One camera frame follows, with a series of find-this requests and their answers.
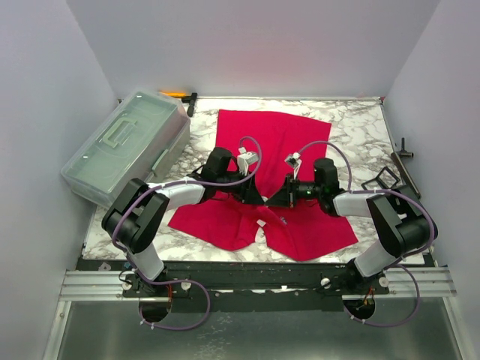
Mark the aluminium frame rail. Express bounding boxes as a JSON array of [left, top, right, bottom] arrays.
[[59, 271, 169, 303]]

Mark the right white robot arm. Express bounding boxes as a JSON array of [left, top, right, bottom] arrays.
[[266, 158, 438, 294]]

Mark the black wire tray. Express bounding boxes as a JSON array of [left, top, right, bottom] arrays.
[[359, 166, 407, 200]]

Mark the black rod with knob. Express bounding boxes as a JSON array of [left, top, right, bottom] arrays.
[[390, 137, 422, 199]]

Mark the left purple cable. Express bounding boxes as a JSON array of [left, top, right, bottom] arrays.
[[111, 136, 263, 332]]

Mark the black clamp tool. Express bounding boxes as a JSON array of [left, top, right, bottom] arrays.
[[181, 92, 198, 118]]

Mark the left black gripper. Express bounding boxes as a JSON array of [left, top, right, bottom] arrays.
[[216, 168, 264, 204]]

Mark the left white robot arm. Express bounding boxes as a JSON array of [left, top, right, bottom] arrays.
[[101, 147, 264, 296]]

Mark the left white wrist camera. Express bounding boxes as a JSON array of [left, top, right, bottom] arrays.
[[236, 147, 259, 176]]

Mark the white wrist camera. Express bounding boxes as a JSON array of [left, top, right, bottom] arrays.
[[236, 147, 259, 176], [284, 152, 302, 180]]

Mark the black metal base rail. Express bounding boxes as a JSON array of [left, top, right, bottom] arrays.
[[75, 260, 389, 319]]

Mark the red t-shirt garment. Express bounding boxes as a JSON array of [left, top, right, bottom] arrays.
[[169, 109, 358, 261]]

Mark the clear plastic storage box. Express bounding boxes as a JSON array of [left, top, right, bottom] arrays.
[[61, 90, 191, 209]]

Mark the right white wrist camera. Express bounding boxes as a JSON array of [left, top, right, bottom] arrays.
[[284, 152, 302, 180]]

